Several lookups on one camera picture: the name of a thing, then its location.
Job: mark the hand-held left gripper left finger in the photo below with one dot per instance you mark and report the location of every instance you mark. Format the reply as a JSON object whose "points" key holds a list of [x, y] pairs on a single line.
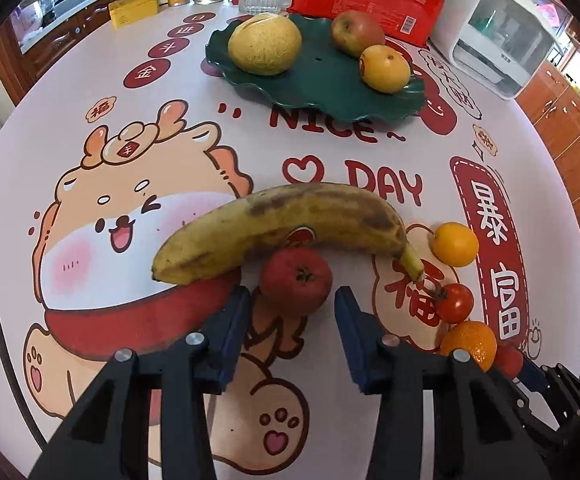
{"points": [[232, 340]]}

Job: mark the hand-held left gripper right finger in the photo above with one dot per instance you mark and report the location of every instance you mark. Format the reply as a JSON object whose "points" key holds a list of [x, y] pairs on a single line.
{"points": [[352, 340]]}

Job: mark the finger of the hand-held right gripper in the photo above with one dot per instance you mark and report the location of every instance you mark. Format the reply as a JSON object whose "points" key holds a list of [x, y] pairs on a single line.
{"points": [[531, 370]]}

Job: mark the small red hawthorn fruit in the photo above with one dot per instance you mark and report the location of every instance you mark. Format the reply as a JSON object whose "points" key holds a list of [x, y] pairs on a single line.
{"points": [[507, 360]]}

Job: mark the small orange tangerine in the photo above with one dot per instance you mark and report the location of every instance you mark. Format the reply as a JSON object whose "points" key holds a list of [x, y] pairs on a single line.
{"points": [[470, 342]]}

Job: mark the small red apple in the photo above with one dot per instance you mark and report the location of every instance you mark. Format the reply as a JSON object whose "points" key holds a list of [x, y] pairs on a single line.
{"points": [[296, 281]]}

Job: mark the red cherry tomato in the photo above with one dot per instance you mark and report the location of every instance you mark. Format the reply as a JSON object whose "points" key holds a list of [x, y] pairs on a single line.
{"points": [[455, 304]]}

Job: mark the spotted yellow banana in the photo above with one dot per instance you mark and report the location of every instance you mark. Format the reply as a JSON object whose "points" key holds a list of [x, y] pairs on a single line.
{"points": [[280, 215]]}

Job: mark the small yellow tangerine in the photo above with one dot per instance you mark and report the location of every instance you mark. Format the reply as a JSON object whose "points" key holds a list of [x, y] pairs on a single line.
{"points": [[454, 244]]}

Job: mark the dark green scalloped plate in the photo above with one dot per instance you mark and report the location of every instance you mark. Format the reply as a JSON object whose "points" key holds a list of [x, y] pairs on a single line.
{"points": [[320, 80]]}

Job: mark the large yellow orange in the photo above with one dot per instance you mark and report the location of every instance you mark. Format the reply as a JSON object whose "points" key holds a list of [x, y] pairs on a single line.
{"points": [[385, 69]]}

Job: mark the large yellow-green pear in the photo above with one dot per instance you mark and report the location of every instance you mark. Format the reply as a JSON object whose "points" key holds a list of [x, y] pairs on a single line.
{"points": [[265, 45]]}

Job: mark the brown wooden sideboard cabinet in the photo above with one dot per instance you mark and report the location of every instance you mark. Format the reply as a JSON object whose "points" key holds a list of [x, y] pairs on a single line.
{"points": [[575, 150]]}

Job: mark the printed cartoon tablecloth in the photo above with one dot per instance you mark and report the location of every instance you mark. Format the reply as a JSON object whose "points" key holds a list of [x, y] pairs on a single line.
{"points": [[94, 110]]}

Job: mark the white countertop cup sterilizer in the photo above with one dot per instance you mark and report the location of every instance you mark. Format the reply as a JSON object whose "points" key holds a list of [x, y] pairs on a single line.
{"points": [[495, 35]]}

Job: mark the yellow box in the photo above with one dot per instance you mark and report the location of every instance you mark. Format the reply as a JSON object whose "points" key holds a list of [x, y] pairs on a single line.
{"points": [[133, 9]]}

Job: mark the wooden kitchen counter cabinet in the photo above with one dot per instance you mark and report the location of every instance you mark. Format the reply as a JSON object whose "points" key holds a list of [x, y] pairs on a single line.
{"points": [[44, 45]]}

